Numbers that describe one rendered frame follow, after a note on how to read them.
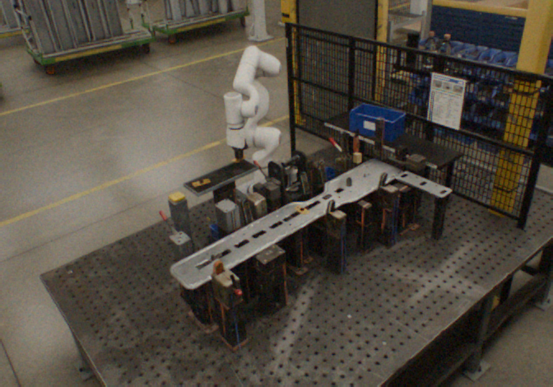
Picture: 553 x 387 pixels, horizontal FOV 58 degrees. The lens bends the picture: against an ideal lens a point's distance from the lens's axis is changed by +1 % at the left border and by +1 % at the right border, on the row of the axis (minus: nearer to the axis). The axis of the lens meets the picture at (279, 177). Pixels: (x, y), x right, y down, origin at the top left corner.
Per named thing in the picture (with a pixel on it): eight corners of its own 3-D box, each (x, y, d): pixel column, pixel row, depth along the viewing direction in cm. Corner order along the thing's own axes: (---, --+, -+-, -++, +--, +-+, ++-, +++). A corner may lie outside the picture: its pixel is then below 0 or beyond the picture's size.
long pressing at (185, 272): (192, 296, 198) (192, 292, 197) (165, 268, 213) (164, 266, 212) (406, 172, 272) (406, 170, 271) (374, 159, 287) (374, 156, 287)
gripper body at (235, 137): (222, 125, 239) (225, 146, 244) (239, 128, 234) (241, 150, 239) (231, 119, 244) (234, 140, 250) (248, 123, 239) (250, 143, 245)
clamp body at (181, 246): (188, 308, 232) (176, 248, 213) (176, 296, 239) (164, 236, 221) (206, 298, 237) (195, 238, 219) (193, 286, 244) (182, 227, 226)
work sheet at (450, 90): (459, 132, 276) (467, 78, 261) (425, 121, 291) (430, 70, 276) (462, 131, 277) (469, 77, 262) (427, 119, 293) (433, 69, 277)
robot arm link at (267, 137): (255, 157, 298) (253, 122, 285) (285, 160, 294) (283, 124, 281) (249, 168, 288) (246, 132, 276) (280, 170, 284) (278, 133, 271)
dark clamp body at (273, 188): (275, 254, 263) (271, 193, 244) (260, 243, 272) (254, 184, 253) (290, 244, 269) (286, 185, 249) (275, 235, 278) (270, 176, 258)
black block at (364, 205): (366, 258, 256) (368, 211, 241) (350, 249, 263) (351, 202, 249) (376, 251, 261) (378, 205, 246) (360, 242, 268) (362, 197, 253)
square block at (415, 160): (412, 216, 285) (418, 162, 267) (401, 211, 290) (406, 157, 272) (420, 211, 289) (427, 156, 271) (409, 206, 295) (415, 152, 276)
